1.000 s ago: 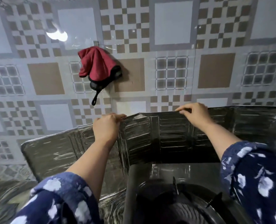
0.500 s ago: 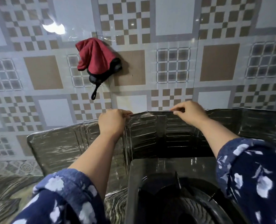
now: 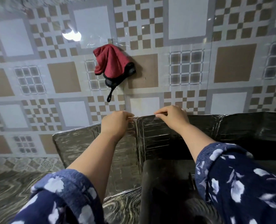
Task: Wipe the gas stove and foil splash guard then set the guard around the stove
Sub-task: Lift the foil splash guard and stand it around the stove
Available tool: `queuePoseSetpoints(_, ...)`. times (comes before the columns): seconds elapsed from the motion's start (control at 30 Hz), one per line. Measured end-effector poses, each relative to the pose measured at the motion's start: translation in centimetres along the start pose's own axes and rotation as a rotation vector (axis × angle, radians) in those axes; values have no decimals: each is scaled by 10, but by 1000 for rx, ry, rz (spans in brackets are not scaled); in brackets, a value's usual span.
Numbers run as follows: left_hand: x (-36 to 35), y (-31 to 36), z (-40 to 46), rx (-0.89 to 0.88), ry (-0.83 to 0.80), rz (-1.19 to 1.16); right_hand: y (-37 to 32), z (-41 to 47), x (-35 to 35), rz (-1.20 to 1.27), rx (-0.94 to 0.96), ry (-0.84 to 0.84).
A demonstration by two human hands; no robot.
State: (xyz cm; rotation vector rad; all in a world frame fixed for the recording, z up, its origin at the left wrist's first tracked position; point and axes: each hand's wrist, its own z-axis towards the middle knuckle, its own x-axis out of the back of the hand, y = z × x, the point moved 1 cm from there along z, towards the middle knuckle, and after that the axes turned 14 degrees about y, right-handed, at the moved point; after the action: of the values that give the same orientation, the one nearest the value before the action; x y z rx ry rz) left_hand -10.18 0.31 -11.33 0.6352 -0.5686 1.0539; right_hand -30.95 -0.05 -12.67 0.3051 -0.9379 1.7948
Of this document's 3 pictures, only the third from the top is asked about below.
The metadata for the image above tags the black gas stove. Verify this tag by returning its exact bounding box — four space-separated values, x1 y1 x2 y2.
139 159 224 224

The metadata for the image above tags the person's left forearm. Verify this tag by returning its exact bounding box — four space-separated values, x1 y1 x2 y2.
67 132 121 204

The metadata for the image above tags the blue floral left sleeve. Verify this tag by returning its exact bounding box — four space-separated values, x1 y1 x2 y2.
11 169 106 224

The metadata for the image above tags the red hanging cloth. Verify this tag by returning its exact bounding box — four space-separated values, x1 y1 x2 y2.
93 44 134 79

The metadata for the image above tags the black pot holder with loop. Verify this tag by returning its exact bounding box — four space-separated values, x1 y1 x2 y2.
104 62 137 103

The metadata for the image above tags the blue floral right sleeve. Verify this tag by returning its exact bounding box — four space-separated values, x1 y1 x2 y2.
195 142 276 224

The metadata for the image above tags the person's left hand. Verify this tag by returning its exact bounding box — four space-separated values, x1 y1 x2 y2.
101 111 135 143

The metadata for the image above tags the person's right hand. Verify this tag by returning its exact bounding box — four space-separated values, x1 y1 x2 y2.
154 105 190 136

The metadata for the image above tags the blue floral sleeve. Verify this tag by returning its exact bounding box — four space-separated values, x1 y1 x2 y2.
195 142 276 224
11 169 106 224

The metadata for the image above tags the person's right forearm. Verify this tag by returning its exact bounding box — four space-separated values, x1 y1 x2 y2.
178 122 217 163

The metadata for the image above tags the silver foil stove splash guard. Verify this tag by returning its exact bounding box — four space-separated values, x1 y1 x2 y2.
52 112 276 199

